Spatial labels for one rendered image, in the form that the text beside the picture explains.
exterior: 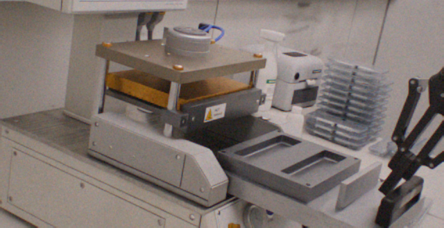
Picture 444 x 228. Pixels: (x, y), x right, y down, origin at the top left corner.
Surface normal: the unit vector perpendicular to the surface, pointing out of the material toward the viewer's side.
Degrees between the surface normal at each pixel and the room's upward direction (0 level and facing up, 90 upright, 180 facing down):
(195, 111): 90
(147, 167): 90
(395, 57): 90
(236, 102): 90
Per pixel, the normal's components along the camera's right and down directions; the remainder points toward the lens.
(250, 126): -0.54, 0.14
